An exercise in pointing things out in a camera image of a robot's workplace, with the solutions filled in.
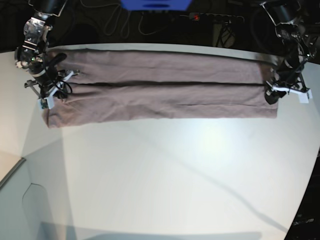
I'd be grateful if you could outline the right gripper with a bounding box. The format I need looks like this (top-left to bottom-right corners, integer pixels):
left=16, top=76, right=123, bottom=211
left=24, top=69, right=80, bottom=100

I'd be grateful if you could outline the black power strip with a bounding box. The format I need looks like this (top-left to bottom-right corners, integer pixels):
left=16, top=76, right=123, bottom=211
left=188, top=12, right=245, bottom=24

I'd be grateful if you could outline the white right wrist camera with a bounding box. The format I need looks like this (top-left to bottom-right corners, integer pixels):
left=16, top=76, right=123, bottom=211
left=37, top=96, right=55, bottom=110

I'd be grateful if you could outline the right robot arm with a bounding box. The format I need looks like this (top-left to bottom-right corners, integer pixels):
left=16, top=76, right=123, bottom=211
left=14, top=0, right=73, bottom=100

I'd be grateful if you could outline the mauve t-shirt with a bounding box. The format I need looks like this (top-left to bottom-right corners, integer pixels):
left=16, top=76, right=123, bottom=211
left=42, top=49, right=278, bottom=128

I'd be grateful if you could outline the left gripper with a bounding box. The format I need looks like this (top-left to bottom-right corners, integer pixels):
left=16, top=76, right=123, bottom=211
left=264, top=67, right=310, bottom=105

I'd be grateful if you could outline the blue plastic bin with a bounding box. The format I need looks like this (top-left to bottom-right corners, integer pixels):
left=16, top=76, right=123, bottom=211
left=120, top=0, right=192, bottom=11

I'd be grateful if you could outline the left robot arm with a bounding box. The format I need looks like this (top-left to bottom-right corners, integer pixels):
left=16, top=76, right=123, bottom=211
left=259, top=0, right=320, bottom=105

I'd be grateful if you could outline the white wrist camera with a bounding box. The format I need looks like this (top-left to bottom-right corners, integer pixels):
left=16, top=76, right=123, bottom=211
left=298, top=89, right=313, bottom=104
left=37, top=96, right=55, bottom=110

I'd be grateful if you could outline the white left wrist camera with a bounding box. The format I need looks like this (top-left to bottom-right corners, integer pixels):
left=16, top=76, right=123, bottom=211
left=298, top=89, right=313, bottom=104

